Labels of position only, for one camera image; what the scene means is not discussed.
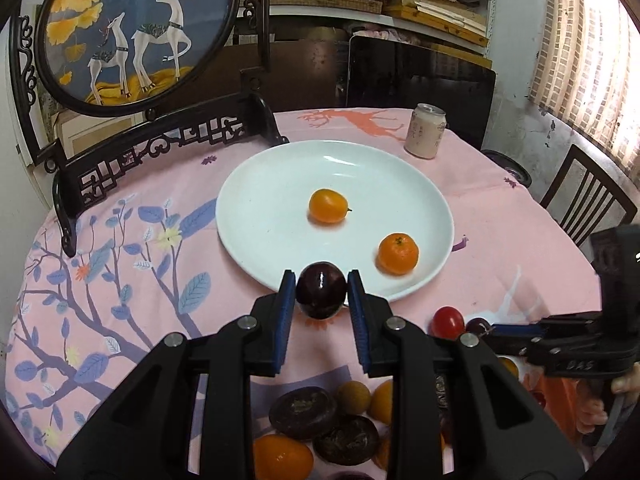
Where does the dark wooden slatted chair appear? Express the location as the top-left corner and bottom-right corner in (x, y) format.
(539, 144), (638, 248)

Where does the dark red plum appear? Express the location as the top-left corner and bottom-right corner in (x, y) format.
(295, 261), (348, 321)

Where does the oval orange kumquat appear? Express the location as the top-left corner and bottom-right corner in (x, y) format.
(307, 188), (353, 225)

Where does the dark brown water chestnut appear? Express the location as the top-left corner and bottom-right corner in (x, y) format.
(312, 415), (381, 465)
(434, 375), (455, 443)
(269, 386), (340, 441)

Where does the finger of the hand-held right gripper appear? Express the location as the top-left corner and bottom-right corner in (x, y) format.
(487, 311), (607, 356)

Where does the round deer painting table screen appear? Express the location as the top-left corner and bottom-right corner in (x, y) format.
(9, 0), (291, 258)

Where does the brick patterned window curtain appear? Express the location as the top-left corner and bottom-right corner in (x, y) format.
(530, 0), (640, 171)

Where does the tan longan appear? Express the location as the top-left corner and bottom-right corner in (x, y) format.
(335, 381), (372, 416)

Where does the beige cardboard box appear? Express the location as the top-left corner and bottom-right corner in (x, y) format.
(50, 107), (148, 158)

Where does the pale pink drink can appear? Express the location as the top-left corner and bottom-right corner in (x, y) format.
(403, 103), (447, 160)

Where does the stack of wooden boards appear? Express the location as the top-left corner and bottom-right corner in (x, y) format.
(385, 0), (493, 68)

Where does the black round stool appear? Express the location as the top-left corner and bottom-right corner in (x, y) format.
(482, 150), (532, 186)

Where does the white plate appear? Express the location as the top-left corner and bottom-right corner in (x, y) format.
(215, 139), (455, 303)

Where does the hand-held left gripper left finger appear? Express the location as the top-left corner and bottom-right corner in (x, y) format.
(55, 269), (301, 480)

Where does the red cherry tomato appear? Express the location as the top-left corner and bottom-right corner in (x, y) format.
(430, 306), (466, 341)

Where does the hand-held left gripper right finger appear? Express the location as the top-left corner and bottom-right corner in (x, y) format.
(346, 269), (587, 480)

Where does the person's right hand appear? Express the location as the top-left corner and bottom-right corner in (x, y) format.
(575, 375), (640, 431)

